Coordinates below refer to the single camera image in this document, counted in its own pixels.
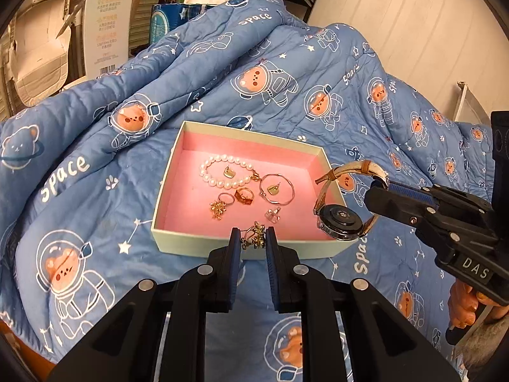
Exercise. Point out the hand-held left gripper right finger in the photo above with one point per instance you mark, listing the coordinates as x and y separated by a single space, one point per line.
272 266

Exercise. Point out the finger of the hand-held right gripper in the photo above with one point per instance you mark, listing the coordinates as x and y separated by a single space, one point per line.
413 193
393 205

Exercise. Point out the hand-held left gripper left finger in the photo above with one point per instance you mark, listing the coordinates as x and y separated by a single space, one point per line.
235 264

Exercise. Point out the gold snowflake drop earring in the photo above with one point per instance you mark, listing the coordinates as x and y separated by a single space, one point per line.
218 208
254 238

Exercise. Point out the pale green jewelry box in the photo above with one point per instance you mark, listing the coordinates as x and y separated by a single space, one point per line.
179 215

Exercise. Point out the person's right forearm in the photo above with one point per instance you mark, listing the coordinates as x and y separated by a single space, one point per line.
485 346

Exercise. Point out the person's right hand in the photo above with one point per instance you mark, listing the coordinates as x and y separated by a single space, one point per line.
463 306

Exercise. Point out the rose gold bangle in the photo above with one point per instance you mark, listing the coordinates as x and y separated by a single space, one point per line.
292 191

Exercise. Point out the white board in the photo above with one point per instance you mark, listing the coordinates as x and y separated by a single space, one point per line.
469 103

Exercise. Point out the blue astronaut bear blanket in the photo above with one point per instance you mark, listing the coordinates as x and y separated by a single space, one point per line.
99 191

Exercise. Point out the blue printed box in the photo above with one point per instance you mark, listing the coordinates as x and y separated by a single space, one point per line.
175 22

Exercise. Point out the white printed carton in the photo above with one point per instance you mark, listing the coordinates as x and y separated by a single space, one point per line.
109 28

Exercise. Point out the beige moulded panel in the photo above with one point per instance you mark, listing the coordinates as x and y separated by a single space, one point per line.
35 51

